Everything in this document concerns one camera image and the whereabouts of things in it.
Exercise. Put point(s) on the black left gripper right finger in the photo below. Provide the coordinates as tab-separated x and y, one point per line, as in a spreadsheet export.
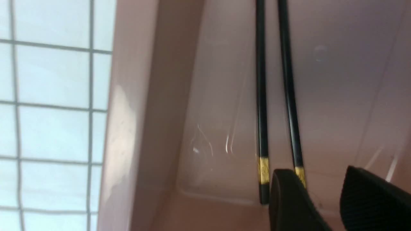
370	203

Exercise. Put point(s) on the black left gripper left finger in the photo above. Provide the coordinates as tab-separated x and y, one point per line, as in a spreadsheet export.
290	207

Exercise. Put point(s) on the black chopstick gold band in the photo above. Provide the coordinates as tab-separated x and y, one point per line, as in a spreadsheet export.
260	57
288	80

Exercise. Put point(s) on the pink rectangular plastic bin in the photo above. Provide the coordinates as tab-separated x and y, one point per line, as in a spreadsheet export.
181	147

